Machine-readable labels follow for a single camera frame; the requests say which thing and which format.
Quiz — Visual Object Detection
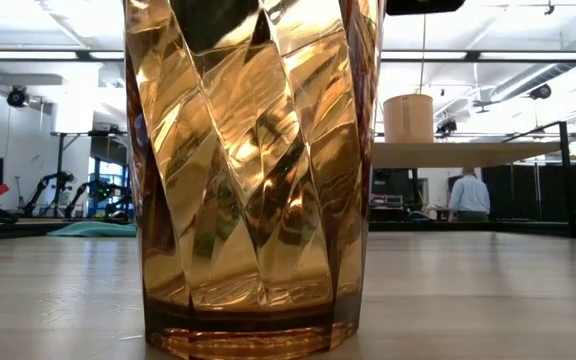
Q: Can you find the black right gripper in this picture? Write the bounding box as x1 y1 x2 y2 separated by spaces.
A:
386 0 467 16

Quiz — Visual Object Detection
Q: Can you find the wooden shelf board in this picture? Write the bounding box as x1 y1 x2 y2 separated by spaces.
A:
371 141 563 170

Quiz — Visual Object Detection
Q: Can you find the black metal shelf leg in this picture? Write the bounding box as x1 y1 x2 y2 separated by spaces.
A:
500 120 576 239

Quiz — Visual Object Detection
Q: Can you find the black round ceiling device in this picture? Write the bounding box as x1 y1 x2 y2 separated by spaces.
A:
6 85 30 109
528 82 553 101

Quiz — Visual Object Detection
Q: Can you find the person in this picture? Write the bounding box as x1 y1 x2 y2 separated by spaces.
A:
447 166 492 224

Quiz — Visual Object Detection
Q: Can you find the background cluttered desk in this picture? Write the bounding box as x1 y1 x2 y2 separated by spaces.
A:
370 192 452 224

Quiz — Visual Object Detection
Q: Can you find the black room partition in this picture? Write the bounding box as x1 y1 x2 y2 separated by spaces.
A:
481 163 576 224

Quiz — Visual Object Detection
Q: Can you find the amber faceted tumbler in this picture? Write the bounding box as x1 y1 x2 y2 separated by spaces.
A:
122 0 387 360

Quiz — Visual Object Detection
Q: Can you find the background black metal stand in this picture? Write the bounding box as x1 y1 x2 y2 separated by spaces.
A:
50 129 129 219

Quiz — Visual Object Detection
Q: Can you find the teal cloth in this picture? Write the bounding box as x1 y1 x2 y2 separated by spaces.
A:
46 220 138 239

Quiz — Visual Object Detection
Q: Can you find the thin hanging cord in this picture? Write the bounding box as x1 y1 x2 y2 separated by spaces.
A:
419 13 427 96

